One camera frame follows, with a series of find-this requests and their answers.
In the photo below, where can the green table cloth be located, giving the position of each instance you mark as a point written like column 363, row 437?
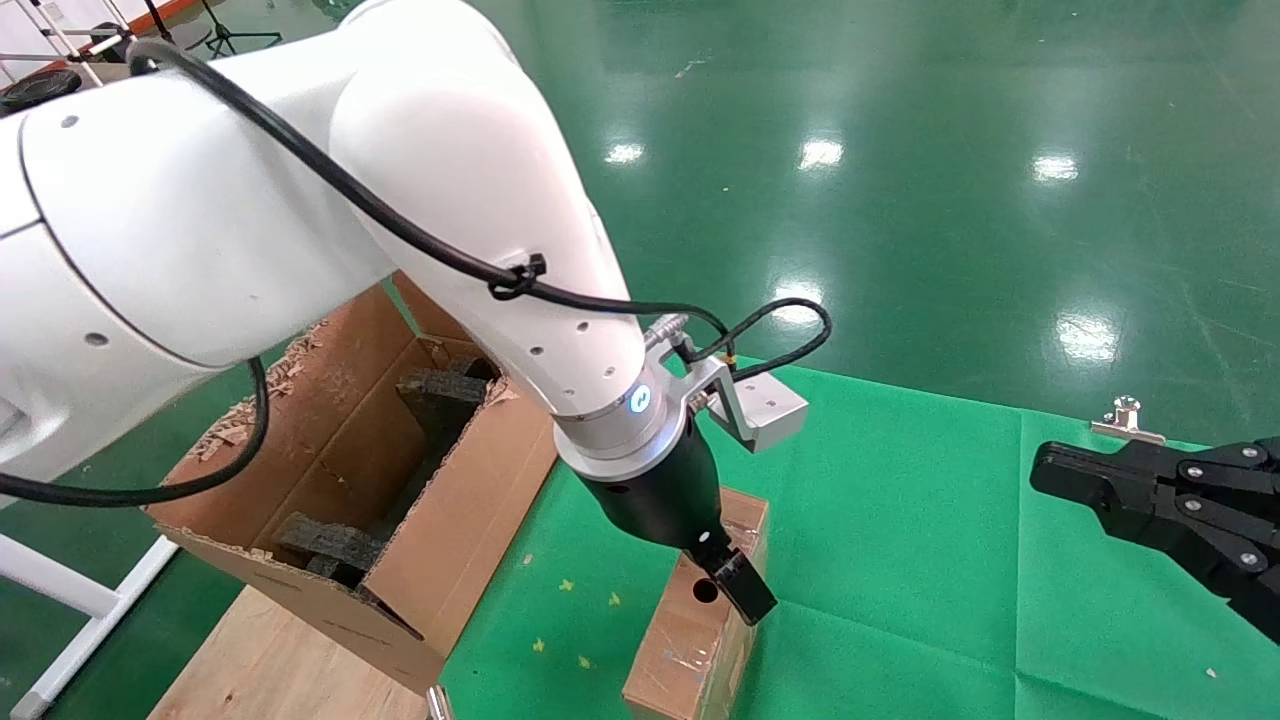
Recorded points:
column 900, row 560

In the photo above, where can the black pole stand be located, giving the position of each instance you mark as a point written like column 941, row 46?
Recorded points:
column 120, row 35

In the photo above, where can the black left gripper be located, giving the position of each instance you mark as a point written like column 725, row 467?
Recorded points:
column 660, row 500

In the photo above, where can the black tripod stand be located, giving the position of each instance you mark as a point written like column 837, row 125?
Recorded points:
column 222, row 40

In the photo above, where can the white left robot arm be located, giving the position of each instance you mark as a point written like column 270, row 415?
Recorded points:
column 300, row 150

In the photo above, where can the large open cardboard carton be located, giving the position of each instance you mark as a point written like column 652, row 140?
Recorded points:
column 470, row 520

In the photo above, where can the white metal floor stand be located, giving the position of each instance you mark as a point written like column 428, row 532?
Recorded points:
column 95, row 630

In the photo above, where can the black round stool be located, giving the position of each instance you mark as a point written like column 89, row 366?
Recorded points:
column 40, row 90

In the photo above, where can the white frame work table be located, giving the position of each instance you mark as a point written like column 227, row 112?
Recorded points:
column 70, row 31

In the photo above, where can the small cardboard box with hole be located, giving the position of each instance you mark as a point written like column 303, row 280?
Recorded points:
column 680, row 650

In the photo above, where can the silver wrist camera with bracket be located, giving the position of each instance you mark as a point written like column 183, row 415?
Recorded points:
column 770, row 410

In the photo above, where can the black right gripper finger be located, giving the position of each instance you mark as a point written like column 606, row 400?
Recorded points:
column 1160, row 500

